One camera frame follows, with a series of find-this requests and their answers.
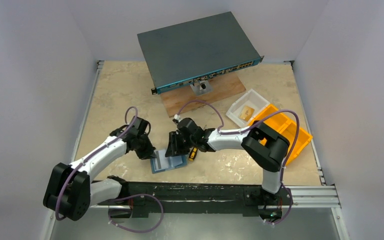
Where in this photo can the yellow black handled screwdriver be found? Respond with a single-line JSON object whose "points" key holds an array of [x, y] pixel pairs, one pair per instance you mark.
{"points": [[193, 154]]}

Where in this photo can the aluminium frame rail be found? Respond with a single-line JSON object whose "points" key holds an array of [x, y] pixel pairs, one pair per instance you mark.
{"points": [[315, 196]]}

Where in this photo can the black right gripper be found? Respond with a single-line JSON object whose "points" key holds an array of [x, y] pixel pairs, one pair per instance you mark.
{"points": [[177, 142]]}

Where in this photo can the small grey metal bracket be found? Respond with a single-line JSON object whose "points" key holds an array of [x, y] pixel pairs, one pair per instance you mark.
{"points": [[201, 88]]}

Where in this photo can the gold credit card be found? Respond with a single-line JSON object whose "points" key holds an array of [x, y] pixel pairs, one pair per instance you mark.
{"points": [[246, 113]]}

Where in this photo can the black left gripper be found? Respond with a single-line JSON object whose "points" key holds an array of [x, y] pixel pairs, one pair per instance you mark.
{"points": [[148, 153]]}

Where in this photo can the orange plastic divided bin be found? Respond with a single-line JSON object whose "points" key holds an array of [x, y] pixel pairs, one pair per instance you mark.
{"points": [[285, 124]]}

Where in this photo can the brown wooden board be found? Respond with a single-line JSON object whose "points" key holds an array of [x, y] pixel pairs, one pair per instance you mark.
{"points": [[222, 87]]}

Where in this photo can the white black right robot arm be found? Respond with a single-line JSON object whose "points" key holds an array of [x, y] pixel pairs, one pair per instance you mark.
{"points": [[264, 145]]}

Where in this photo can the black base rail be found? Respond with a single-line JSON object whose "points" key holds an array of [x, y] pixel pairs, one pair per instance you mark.
{"points": [[143, 198]]}

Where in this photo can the blue card holder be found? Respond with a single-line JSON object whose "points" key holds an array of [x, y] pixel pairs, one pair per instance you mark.
{"points": [[162, 164]]}

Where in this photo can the grey network switch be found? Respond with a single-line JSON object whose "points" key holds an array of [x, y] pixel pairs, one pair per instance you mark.
{"points": [[197, 50]]}

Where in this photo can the clear plastic bin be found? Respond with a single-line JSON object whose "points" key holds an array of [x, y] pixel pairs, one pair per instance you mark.
{"points": [[250, 98]]}

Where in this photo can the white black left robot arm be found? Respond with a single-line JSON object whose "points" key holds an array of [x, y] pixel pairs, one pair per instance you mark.
{"points": [[71, 188]]}

